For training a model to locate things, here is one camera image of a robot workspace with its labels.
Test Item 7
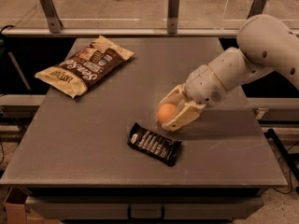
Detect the black rxbar chocolate bar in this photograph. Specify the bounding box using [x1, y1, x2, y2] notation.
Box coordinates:
[127, 123, 182, 167]

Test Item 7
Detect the brown white snack bag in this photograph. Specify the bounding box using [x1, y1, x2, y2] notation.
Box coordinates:
[35, 35, 134, 98]

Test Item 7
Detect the black stand leg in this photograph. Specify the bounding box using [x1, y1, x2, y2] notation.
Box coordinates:
[264, 129, 299, 181]

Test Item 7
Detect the grey drawer with handle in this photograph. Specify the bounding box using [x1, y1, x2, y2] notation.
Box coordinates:
[25, 197, 263, 221]

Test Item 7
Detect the middle metal bracket post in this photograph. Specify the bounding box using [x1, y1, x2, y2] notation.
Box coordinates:
[167, 0, 179, 34]

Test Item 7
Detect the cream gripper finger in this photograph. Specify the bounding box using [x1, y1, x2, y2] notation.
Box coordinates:
[161, 101, 206, 132]
[158, 84, 186, 110]

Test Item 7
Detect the right metal bracket post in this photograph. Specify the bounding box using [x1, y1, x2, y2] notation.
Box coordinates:
[248, 0, 267, 18]

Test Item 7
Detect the metal bracket post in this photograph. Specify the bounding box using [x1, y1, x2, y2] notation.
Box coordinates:
[39, 0, 63, 34]
[167, 0, 179, 34]
[248, 0, 267, 18]

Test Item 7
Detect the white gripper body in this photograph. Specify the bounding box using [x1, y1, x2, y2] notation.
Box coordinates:
[185, 64, 231, 107]

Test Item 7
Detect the left metal bracket post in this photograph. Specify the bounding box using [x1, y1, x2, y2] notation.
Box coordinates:
[39, 0, 63, 34]

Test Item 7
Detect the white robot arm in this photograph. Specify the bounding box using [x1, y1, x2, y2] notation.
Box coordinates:
[158, 14, 299, 132]

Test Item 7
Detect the orange fruit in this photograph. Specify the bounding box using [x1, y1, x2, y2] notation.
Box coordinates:
[157, 104, 177, 123]

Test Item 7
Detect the glass barrier panel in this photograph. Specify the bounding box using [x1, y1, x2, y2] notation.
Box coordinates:
[0, 0, 299, 30]

